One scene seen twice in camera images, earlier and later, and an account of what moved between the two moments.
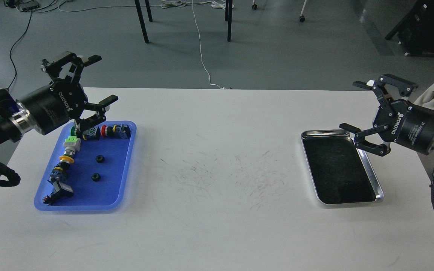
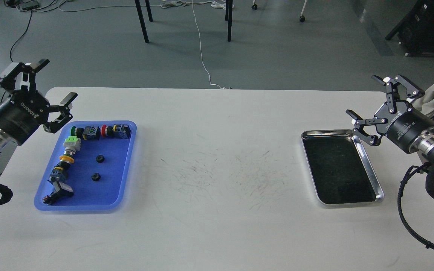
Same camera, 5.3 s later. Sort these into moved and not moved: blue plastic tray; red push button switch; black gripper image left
Moved: black gripper image left
Not moved: blue plastic tray; red push button switch
